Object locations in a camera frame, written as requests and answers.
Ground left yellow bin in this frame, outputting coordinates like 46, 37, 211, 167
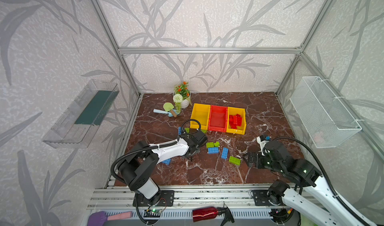
191, 104, 211, 130

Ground blue brick far left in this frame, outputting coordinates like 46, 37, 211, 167
162, 159, 172, 165

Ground right yellow bin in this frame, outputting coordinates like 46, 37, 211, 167
226, 107, 247, 135

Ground red brick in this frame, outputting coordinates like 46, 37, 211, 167
229, 115, 238, 129
234, 114, 243, 127

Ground purple pink brush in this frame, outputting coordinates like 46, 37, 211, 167
87, 211, 133, 226

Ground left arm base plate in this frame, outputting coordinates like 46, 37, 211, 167
133, 190, 175, 207

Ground green toy shovel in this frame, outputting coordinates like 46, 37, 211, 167
153, 103, 181, 118

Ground blue brick upright right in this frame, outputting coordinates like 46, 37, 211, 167
221, 148, 229, 160

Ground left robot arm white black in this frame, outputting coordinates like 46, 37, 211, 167
110, 130, 208, 204

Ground red middle bin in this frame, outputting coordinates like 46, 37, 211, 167
208, 105, 228, 133

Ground yellow bin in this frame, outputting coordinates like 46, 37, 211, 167
191, 104, 211, 130
226, 107, 247, 135

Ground white wire basket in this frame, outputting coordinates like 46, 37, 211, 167
290, 76, 362, 149

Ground green brick bottom right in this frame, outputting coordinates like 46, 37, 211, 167
229, 156, 242, 166

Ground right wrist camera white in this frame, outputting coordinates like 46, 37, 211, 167
257, 135, 271, 156

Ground red spray bottle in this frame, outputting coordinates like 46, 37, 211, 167
192, 206, 235, 226

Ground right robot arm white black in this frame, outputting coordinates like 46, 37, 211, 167
243, 136, 375, 226

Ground clear wall shelf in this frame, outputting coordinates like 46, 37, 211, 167
42, 80, 120, 149

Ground potted plant orange flowers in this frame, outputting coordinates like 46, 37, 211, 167
173, 82, 192, 111

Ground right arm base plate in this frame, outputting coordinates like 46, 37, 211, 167
250, 189, 285, 207

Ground blue brick centre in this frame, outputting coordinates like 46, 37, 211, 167
208, 147, 219, 154

